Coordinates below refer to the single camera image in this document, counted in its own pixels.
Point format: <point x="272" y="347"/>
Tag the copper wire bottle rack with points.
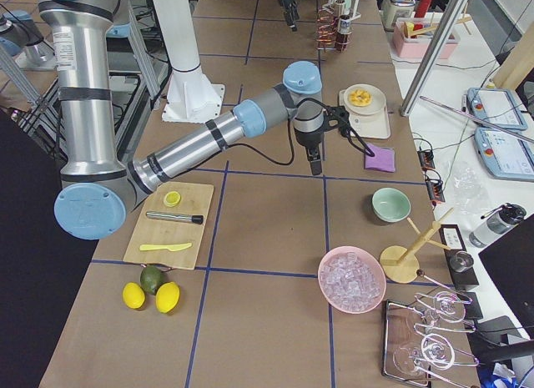
<point x="326" y="24"/>

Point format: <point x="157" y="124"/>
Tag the right lemon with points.
<point x="167" y="297"/>

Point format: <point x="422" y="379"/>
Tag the left lemon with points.
<point x="133" y="295"/>

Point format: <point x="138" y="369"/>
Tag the upper teach pendant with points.
<point x="496" y="106"/>

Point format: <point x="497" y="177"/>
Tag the lower wine glass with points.
<point x="416" y="360"/>

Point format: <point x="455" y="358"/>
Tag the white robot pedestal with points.
<point x="191" y="97"/>

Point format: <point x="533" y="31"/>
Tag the upper wine glass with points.
<point x="443" y="306"/>

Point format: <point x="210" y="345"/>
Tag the white plate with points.
<point x="377" y="104"/>

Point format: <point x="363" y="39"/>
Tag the donut pastry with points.
<point x="360" y="98"/>

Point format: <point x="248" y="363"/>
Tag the bamboo cutting board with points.
<point x="195" y="199"/>

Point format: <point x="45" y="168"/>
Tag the wine glass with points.
<point x="416" y="360"/>
<point x="443" y="306"/>

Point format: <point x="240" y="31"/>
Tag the pink bowl of ice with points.
<point x="351" y="280"/>

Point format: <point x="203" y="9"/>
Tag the pink storage bin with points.
<point x="416" y="47"/>

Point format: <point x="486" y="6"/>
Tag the metal muddler tool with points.
<point x="189" y="218"/>

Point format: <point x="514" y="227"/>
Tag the avocado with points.
<point x="151" y="279"/>

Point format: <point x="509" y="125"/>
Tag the lower teach pendant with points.
<point x="505" y="156"/>

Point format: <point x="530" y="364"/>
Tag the black scale with cup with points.
<point x="459" y="262"/>

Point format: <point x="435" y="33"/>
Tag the beige tray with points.
<point x="375" y="126"/>

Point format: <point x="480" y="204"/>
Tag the lemon half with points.
<point x="172" y="198"/>

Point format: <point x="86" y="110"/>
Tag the purple cloth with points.
<point x="382" y="160"/>

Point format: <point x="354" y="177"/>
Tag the green bowl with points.
<point x="390" y="205"/>

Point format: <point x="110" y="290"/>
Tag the wooden mug tree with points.
<point x="399" y="263"/>

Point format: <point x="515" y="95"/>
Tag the black glass tray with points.
<point x="403" y="325"/>

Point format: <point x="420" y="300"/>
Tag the yellow plastic knife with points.
<point x="168" y="247"/>

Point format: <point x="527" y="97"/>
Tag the teach pendant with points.
<point x="496" y="106"/>
<point x="505" y="156"/>

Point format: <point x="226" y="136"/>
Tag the aluminium frame post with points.
<point x="447" y="22"/>

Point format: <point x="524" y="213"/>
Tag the tea bottle in rack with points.
<point x="339" y="8"/>
<point x="343" y="32"/>

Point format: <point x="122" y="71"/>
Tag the water bottle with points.
<point x="497" y="223"/>

